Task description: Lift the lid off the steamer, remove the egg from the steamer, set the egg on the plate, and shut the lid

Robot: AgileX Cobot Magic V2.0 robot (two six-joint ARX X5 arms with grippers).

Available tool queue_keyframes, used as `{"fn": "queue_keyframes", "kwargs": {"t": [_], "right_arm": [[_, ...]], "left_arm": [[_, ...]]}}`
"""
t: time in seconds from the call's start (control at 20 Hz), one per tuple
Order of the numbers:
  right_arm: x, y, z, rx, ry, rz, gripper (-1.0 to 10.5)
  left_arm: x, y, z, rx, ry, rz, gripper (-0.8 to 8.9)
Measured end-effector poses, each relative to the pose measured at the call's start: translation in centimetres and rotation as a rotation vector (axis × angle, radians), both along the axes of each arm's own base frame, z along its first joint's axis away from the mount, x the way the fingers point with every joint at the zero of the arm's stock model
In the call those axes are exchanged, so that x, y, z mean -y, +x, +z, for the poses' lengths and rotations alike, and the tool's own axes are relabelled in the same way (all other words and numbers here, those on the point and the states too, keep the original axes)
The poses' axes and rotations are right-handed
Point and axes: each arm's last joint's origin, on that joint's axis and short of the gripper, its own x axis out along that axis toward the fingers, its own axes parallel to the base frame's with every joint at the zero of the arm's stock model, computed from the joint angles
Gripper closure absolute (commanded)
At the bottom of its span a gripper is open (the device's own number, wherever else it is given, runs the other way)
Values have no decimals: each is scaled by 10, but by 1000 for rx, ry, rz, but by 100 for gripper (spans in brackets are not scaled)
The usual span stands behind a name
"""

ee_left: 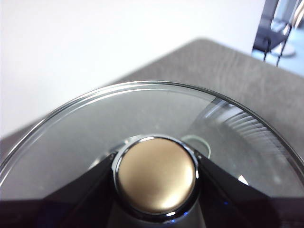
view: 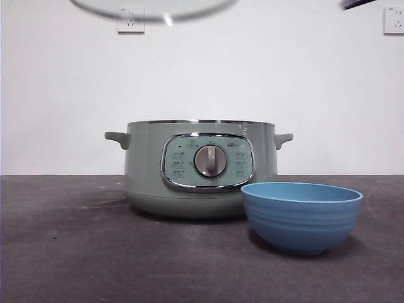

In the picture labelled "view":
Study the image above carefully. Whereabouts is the white wall socket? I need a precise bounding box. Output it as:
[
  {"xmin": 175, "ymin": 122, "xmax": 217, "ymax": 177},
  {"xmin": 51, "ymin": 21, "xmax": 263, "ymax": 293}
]
[
  {"xmin": 116, "ymin": 7, "xmax": 146, "ymax": 35},
  {"xmin": 383, "ymin": 6, "xmax": 404, "ymax": 35}
]

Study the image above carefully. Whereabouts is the pale green electric steamer pot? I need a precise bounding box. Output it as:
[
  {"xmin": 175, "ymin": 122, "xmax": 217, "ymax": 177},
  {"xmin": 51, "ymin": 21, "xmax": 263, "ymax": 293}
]
[{"xmin": 104, "ymin": 119, "xmax": 294, "ymax": 219}]

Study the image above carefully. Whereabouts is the blue ribbed bowl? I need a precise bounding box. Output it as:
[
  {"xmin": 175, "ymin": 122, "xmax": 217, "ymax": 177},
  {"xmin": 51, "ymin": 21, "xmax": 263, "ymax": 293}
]
[{"xmin": 240, "ymin": 182, "xmax": 364, "ymax": 256}]

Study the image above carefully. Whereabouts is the glass lid with green knob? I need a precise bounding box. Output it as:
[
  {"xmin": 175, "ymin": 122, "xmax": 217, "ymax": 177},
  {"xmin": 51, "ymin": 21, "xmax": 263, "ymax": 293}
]
[{"xmin": 69, "ymin": 0, "xmax": 239, "ymax": 23}]

